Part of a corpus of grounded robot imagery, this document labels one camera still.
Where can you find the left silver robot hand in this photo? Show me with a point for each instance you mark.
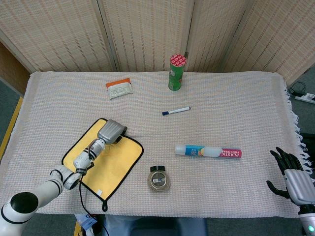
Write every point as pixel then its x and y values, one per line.
pixel 112 131

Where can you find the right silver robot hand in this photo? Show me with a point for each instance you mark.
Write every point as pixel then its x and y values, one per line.
pixel 297 184

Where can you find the yellow black cloth mat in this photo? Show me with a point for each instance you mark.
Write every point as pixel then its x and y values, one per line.
pixel 118 157

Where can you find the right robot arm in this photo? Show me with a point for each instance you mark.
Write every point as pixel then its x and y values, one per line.
pixel 307 221

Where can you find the white orange snack packet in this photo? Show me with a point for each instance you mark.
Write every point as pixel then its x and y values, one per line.
pixel 119 89

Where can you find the white marker with blue cap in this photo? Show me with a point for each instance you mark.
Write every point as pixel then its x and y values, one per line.
pixel 176 111

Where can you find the glass herb jar black lid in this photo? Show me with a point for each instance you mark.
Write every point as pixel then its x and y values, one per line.
pixel 158 180

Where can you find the green chips can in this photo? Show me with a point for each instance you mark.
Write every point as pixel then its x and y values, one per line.
pixel 175 78

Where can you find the white power strip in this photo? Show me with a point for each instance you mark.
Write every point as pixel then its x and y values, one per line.
pixel 306 98

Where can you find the plastic wrap roll box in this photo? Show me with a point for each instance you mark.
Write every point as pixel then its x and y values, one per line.
pixel 209 151

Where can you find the blue white bag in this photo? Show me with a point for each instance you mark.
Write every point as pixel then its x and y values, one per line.
pixel 86 222

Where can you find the white woven tablecloth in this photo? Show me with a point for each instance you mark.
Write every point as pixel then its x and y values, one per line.
pixel 221 123

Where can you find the blue grey chair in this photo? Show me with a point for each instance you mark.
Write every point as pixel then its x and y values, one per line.
pixel 147 226

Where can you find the woven folding screen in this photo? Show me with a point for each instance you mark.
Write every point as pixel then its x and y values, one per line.
pixel 147 32

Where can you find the brown wooden board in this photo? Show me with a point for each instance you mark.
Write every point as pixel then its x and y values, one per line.
pixel 9 71

